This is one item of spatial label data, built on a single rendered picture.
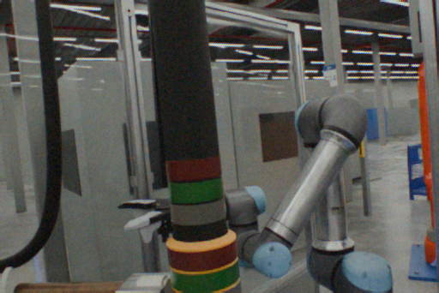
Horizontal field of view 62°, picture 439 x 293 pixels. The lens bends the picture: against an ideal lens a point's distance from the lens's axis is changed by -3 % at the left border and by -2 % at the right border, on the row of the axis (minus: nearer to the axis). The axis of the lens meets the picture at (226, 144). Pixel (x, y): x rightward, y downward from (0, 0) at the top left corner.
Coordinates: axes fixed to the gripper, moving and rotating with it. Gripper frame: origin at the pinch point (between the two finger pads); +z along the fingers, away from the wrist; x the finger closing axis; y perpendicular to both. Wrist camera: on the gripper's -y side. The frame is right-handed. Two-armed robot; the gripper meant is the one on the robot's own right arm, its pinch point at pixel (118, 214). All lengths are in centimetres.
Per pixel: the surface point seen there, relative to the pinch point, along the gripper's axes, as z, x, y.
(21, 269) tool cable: 9, -56, -17
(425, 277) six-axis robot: -272, 150, 165
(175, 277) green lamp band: -1, -63, -18
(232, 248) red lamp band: -4, -64, -19
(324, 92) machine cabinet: -280, 325, -4
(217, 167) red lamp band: -4, -63, -24
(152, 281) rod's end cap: 1, -61, -17
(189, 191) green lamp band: -2, -63, -23
